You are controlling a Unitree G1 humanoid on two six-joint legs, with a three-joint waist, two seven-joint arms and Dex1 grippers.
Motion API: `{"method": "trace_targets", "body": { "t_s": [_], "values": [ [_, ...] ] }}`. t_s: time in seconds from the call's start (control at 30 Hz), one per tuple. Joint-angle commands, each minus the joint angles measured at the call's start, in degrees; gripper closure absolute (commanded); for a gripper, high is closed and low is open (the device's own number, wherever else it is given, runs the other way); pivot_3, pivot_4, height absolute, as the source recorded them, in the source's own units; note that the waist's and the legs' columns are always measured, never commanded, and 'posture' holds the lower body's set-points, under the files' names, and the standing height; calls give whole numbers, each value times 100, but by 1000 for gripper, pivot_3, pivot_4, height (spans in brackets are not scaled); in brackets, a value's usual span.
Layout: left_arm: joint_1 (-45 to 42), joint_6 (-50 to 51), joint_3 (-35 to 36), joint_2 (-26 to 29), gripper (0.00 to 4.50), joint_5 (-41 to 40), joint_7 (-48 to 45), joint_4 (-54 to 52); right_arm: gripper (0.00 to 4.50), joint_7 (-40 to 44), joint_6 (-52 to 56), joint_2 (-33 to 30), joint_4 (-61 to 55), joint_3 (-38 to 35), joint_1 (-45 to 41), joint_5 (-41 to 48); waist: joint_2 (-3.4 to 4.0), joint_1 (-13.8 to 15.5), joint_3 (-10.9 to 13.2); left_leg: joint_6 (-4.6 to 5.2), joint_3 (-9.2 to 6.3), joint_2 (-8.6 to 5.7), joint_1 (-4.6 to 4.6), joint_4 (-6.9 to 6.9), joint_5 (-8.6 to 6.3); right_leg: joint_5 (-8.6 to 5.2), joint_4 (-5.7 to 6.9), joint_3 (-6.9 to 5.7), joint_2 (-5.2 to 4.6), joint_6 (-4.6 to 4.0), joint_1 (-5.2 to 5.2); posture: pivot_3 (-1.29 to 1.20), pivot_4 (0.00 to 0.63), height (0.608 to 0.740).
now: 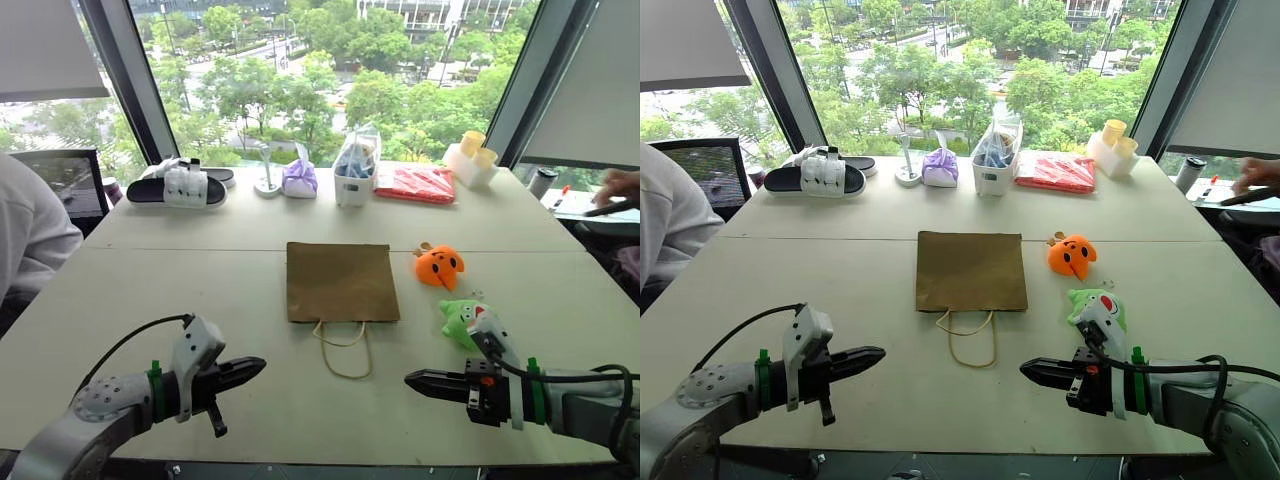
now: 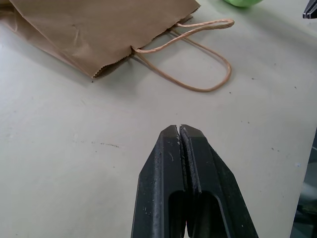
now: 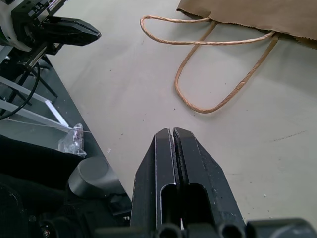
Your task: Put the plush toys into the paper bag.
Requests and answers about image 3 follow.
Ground brown paper bag with handles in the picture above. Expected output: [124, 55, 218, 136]
[140, 0, 317, 115]

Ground crumpled clear plastic wrapper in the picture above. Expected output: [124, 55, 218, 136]
[57, 122, 87, 158]

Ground black robot torso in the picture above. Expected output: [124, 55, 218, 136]
[0, 134, 132, 238]

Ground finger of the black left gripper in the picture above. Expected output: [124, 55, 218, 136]
[43, 23, 102, 48]
[48, 15, 100, 35]

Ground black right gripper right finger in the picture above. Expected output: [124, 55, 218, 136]
[172, 127, 246, 227]

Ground grey round robot joint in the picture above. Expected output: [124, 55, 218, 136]
[67, 156, 120, 199]

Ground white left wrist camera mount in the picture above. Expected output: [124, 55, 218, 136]
[0, 0, 31, 52]

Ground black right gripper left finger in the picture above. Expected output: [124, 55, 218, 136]
[129, 127, 183, 228]

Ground grey metal frame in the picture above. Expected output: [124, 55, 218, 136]
[0, 46, 70, 130]

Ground black metal stand legs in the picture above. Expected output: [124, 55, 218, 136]
[13, 55, 59, 98]

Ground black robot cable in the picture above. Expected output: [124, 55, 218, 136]
[0, 63, 42, 120]

